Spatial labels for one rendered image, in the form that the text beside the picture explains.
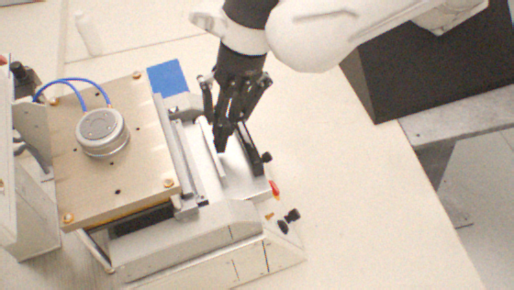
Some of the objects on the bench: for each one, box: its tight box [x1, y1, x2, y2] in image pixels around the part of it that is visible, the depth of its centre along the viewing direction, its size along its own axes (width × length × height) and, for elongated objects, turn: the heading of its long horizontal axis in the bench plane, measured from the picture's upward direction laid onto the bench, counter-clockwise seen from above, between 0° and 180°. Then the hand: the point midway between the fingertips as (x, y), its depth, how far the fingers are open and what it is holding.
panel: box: [254, 145, 306, 251], centre depth 101 cm, size 2×30×19 cm, turn 24°
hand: (221, 135), depth 86 cm, fingers closed, pressing on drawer
